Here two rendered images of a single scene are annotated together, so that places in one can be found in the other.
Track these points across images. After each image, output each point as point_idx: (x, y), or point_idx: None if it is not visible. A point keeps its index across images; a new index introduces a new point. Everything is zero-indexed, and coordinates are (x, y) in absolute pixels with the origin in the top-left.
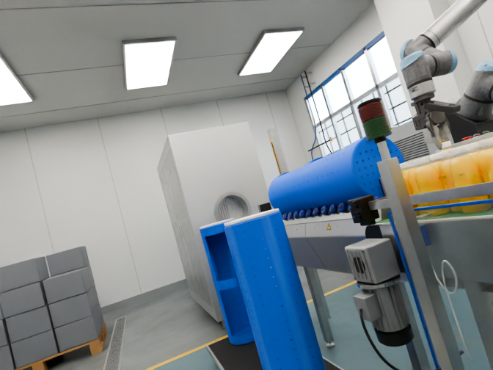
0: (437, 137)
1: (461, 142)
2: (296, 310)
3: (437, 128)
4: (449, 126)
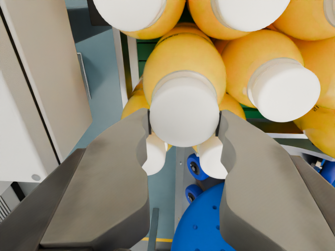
0: (260, 141)
1: (25, 119)
2: (322, 162)
3: (246, 204)
4: (44, 188)
